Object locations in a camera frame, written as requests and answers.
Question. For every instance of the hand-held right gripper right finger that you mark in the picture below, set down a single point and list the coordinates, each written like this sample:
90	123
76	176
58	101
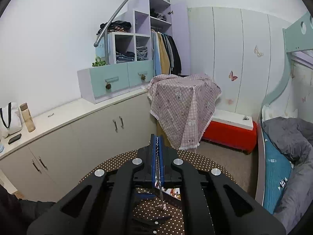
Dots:
163	178

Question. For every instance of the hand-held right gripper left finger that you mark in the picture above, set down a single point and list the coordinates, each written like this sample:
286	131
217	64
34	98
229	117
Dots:
154	166

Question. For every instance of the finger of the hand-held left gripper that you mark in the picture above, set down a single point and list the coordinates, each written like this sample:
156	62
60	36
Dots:
143	196

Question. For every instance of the grey metal tin box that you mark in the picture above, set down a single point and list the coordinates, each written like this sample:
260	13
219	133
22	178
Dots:
174	201

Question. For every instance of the person's left forearm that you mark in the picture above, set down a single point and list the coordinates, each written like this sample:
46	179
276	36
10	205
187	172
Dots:
19	210

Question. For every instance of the pink bear print cloth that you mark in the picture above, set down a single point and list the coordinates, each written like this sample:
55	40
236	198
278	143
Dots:
181	102

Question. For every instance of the low white cabinet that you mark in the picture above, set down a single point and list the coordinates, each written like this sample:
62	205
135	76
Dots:
85	132

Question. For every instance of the red storage box white lid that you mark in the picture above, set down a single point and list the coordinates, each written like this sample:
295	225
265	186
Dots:
227	134

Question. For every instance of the lilac stair shelf cabinet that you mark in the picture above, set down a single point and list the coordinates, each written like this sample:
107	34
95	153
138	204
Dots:
84	83

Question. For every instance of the light blue hanging shirt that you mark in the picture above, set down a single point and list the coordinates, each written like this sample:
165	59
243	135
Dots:
156	53

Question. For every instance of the yellow hanging garment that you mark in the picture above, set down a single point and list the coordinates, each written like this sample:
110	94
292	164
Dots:
163	53

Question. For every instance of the teal bed sheet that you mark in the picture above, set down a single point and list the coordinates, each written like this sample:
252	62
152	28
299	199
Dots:
276	173

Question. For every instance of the folded dark jeans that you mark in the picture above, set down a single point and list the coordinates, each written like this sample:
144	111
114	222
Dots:
124	56

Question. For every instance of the folded light jeans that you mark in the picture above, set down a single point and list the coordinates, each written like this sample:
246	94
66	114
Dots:
142	53

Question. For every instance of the dark hanging coats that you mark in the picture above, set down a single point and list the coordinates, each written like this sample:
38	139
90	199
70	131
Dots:
174	53

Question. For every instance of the small green plant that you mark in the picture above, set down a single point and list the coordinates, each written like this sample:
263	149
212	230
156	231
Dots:
99	63

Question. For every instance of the pink butterfly sticker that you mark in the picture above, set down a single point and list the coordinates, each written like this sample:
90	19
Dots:
232	75

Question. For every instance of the light blue box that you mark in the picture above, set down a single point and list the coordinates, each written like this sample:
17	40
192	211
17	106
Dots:
100	51

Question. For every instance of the clear brown drink bottle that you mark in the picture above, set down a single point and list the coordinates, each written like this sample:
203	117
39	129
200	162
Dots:
28	120

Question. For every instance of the grey duvet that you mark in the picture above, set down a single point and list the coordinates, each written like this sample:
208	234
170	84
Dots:
291	137

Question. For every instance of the black phone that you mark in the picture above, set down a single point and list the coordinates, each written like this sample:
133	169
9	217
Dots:
14	138

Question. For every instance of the white wardrobe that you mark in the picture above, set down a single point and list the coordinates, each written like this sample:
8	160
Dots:
227	41

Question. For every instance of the pile of dark clothes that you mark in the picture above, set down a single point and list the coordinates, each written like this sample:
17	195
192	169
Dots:
117	25

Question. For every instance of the white tote bag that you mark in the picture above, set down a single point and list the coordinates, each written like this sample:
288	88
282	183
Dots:
12	122

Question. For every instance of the clothes in shelf cubby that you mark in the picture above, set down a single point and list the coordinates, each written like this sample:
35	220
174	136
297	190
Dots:
158	16

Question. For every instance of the pale butterfly sticker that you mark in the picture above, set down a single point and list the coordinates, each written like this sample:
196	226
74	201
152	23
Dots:
258	52

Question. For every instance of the grey metal handrail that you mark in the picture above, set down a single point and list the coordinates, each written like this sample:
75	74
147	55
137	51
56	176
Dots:
117	11

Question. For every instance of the mint green bunk bed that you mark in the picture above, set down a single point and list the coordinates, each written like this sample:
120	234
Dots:
293	39

